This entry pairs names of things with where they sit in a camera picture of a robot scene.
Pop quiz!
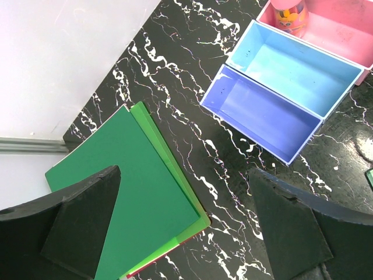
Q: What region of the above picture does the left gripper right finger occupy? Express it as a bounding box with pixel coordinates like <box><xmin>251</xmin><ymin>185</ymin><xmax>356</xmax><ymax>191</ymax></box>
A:
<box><xmin>249</xmin><ymin>168</ymin><xmax>372</xmax><ymax>279</ymax></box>

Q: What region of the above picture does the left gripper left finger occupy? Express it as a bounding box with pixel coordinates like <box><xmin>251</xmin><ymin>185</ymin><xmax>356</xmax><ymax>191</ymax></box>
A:
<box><xmin>1</xmin><ymin>166</ymin><xmax>121</xmax><ymax>279</ymax></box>

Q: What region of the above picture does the purple rectangular bin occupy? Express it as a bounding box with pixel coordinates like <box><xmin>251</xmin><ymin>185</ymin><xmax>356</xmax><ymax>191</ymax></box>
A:
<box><xmin>200</xmin><ymin>64</ymin><xmax>322</xmax><ymax>165</ymax></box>

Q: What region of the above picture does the light blue bin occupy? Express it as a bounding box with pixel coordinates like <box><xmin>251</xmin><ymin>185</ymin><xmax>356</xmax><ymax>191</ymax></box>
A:
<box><xmin>226</xmin><ymin>20</ymin><xmax>363</xmax><ymax>120</ymax></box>

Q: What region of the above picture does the pink rectangular bin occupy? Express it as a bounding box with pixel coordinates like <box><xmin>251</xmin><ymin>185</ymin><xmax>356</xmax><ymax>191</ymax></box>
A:
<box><xmin>255</xmin><ymin>0</ymin><xmax>373</xmax><ymax>87</ymax></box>

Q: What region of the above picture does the pink-capped colourful bottle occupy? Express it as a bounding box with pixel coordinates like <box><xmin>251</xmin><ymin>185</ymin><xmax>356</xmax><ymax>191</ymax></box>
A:
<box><xmin>270</xmin><ymin>0</ymin><xmax>309</xmax><ymax>38</ymax></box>

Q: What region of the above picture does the red folder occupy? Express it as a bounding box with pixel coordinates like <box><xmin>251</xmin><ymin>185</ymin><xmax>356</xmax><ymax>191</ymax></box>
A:
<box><xmin>125</xmin><ymin>230</ymin><xmax>204</xmax><ymax>279</ymax></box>

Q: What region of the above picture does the dark green binder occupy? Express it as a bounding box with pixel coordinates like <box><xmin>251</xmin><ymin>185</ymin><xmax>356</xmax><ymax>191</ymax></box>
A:
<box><xmin>45</xmin><ymin>107</ymin><xmax>199</xmax><ymax>279</ymax></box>

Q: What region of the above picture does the light green folder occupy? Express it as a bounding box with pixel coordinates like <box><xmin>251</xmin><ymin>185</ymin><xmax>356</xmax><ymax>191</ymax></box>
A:
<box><xmin>125</xmin><ymin>101</ymin><xmax>211</xmax><ymax>279</ymax></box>

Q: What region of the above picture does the black marble mat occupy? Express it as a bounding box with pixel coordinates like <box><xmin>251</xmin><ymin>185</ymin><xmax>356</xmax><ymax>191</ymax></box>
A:
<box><xmin>63</xmin><ymin>1</ymin><xmax>372</xmax><ymax>279</ymax></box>

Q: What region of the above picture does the aluminium rail frame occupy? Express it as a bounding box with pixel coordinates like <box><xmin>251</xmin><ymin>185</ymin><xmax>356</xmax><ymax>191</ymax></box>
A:
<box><xmin>1</xmin><ymin>137</ymin><xmax>69</xmax><ymax>154</ymax></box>

